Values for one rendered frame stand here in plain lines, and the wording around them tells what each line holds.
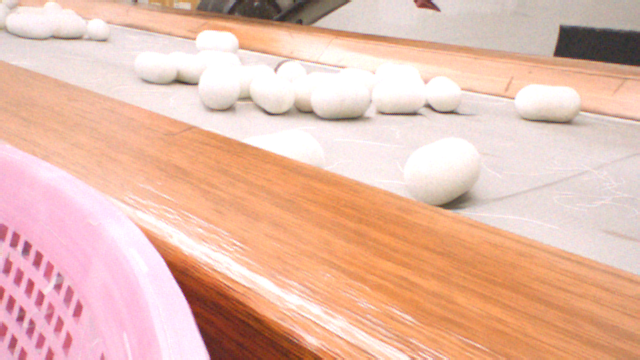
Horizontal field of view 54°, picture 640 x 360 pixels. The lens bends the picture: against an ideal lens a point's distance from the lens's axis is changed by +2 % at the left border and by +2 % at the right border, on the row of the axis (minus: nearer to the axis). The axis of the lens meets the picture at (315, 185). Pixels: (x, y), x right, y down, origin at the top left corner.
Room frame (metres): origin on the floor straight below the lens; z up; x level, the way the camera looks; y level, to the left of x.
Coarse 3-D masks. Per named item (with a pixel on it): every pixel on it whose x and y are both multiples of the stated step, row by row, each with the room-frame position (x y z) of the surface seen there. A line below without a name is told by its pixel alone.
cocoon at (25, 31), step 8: (16, 16) 0.57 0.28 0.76; (24, 16) 0.56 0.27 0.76; (32, 16) 0.56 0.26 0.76; (40, 16) 0.56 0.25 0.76; (16, 24) 0.56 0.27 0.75; (24, 24) 0.56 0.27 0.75; (32, 24) 0.56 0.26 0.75; (40, 24) 0.56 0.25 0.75; (48, 24) 0.56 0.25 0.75; (16, 32) 0.56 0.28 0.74; (24, 32) 0.56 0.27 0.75; (32, 32) 0.56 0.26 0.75; (40, 32) 0.56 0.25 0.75; (48, 32) 0.56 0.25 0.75
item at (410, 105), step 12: (384, 84) 0.34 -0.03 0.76; (396, 84) 0.34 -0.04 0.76; (408, 84) 0.34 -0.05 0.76; (420, 84) 0.35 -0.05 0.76; (372, 96) 0.34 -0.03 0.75; (384, 96) 0.34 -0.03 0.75; (396, 96) 0.34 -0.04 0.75; (408, 96) 0.34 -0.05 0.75; (420, 96) 0.34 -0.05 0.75; (384, 108) 0.34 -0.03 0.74; (396, 108) 0.34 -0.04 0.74; (408, 108) 0.34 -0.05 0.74; (420, 108) 0.35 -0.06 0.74
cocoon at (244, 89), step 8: (240, 72) 0.35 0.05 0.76; (248, 72) 0.35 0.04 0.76; (256, 72) 0.35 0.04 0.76; (264, 72) 0.36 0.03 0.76; (272, 72) 0.36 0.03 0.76; (240, 80) 0.34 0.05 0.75; (248, 80) 0.35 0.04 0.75; (240, 88) 0.34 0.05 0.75; (248, 88) 0.35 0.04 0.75; (240, 96) 0.35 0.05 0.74; (248, 96) 0.35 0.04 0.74
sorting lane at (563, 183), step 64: (64, 64) 0.43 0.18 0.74; (128, 64) 0.46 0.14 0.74; (256, 64) 0.53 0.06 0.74; (256, 128) 0.28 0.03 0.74; (320, 128) 0.29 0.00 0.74; (384, 128) 0.30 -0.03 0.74; (448, 128) 0.32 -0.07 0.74; (512, 128) 0.33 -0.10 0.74; (576, 128) 0.34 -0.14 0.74; (512, 192) 0.21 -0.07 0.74; (576, 192) 0.21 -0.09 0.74
